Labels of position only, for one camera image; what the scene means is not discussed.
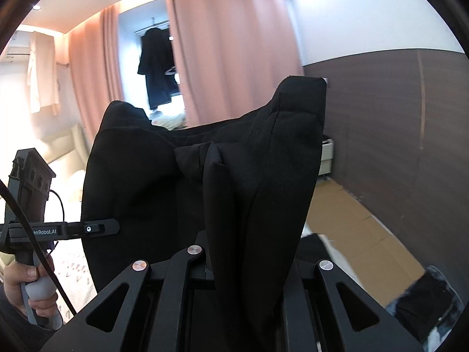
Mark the hanging white shirt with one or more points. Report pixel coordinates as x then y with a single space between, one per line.
42 74

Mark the patterned white duvet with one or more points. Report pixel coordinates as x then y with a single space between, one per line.
71 266

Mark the right pink curtain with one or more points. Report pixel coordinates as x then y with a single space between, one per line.
231 54

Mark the black shirt with yellow stripes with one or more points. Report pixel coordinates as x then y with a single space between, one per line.
247 182

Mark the brown cardboard sheet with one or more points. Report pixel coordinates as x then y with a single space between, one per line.
384 267

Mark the pink curtain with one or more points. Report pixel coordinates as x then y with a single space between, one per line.
231 54
94 63

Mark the hanging black jacket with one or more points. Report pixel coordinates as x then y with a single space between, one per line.
158 66

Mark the left pink curtain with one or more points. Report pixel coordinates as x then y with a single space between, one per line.
94 63

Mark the cream padded headboard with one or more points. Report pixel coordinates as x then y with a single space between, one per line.
66 151

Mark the person's left hand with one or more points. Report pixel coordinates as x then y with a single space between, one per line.
16 273

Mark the light green crumpled blanket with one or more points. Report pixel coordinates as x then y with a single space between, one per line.
170 122

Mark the white bedside table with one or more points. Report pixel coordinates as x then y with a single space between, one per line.
326 157

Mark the folded black clothes stack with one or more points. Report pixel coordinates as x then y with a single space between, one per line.
429 308

